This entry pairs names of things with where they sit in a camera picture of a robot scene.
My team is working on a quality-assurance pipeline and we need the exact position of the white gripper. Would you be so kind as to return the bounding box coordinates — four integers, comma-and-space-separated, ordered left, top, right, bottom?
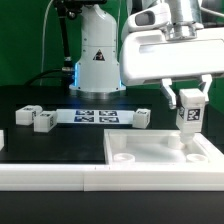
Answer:
120, 28, 224, 109

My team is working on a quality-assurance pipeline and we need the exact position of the white square table top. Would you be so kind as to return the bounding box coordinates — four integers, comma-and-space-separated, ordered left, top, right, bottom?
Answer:
104, 129, 224, 164

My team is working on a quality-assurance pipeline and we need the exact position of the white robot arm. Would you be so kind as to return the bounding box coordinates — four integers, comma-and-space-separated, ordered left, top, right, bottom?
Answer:
75, 0, 224, 109

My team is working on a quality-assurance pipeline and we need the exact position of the white U-shaped fence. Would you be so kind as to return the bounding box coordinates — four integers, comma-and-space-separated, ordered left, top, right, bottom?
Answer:
0, 129, 224, 192

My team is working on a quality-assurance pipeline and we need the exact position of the white marker sheet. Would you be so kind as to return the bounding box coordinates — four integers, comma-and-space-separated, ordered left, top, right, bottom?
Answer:
56, 109, 134, 125

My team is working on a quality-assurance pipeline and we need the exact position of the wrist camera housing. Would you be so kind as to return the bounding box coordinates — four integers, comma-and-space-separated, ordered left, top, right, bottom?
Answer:
122, 3, 171, 39

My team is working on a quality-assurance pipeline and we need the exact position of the black cable bundle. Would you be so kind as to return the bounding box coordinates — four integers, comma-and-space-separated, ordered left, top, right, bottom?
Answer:
23, 66, 75, 87

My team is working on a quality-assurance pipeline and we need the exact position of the white cable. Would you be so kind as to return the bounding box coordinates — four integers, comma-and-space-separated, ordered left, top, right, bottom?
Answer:
39, 0, 55, 87

